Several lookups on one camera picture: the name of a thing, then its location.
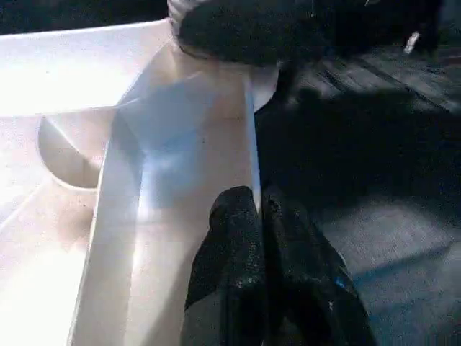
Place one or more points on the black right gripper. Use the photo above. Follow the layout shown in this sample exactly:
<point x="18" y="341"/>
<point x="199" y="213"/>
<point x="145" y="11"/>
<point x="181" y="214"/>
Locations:
<point x="374" y="25"/>

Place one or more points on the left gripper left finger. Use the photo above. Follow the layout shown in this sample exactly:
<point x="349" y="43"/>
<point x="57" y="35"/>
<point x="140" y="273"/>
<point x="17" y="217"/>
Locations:
<point x="230" y="281"/>

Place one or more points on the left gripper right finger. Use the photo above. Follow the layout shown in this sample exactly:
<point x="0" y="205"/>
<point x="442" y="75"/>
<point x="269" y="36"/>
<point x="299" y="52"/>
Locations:
<point x="310" y="288"/>

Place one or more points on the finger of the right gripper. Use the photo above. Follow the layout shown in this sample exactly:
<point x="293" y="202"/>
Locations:
<point x="245" y="32"/>

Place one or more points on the white plastic table leg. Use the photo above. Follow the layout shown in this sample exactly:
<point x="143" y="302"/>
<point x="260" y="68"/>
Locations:
<point x="174" y="14"/>

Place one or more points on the white plastic table top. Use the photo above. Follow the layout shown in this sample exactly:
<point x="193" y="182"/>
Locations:
<point x="57" y="94"/>

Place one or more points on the black plastic mat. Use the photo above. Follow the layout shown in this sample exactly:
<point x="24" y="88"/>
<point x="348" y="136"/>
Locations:
<point x="374" y="180"/>

